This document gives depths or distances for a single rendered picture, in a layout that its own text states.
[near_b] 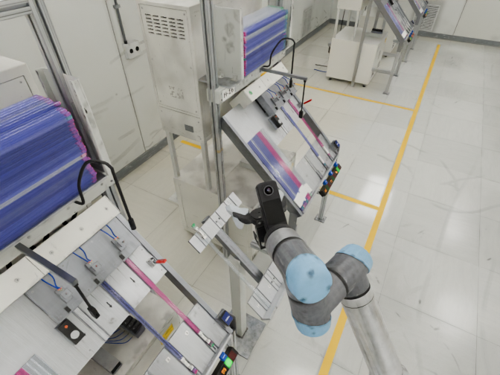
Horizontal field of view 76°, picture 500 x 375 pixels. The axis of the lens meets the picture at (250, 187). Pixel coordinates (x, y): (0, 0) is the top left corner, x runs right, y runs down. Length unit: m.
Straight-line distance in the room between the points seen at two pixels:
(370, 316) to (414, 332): 1.70
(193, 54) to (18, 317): 1.25
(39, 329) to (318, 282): 0.90
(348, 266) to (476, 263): 2.38
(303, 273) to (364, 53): 4.67
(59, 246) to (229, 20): 1.16
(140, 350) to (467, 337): 1.98
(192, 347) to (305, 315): 0.79
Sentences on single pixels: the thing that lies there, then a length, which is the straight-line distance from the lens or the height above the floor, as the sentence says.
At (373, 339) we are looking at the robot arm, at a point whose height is 1.34.
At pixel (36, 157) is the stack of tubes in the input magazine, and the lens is 1.00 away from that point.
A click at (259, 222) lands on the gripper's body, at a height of 1.52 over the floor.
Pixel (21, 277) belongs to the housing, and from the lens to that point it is 1.14.
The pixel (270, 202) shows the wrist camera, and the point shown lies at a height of 1.57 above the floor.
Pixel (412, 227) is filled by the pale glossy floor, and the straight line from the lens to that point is 3.06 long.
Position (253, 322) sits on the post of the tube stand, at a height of 0.01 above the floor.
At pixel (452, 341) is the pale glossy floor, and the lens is 2.56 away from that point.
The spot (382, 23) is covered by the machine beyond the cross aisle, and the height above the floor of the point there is 0.55.
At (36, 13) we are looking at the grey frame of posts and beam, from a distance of 1.02.
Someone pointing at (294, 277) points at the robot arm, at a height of 1.58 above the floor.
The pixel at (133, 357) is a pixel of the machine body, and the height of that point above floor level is 0.62.
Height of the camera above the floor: 2.06
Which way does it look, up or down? 42 degrees down
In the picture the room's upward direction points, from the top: straight up
